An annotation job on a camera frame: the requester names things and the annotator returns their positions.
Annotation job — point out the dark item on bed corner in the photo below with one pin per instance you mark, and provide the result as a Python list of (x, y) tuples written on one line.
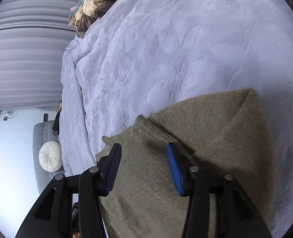
[(55, 127)]

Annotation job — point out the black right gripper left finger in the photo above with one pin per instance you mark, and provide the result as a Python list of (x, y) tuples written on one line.
[(51, 214)]

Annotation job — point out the lavender plush bed blanket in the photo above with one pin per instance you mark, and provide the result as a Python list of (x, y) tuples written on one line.
[(144, 55)]

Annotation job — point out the olive brown knit sweater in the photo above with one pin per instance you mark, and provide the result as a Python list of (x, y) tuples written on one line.
[(223, 132)]

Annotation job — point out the grey quilted headboard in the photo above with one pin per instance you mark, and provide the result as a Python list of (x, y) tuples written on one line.
[(43, 133)]

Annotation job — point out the grey pleated curtain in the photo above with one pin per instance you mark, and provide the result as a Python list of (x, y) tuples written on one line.
[(33, 37)]

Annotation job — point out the black camera box green light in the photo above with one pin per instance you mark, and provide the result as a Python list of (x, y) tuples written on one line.
[(75, 210)]

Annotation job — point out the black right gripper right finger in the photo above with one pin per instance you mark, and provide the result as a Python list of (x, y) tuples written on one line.
[(218, 206)]

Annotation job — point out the round white cushion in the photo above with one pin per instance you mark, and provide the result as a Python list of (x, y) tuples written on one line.
[(50, 156)]

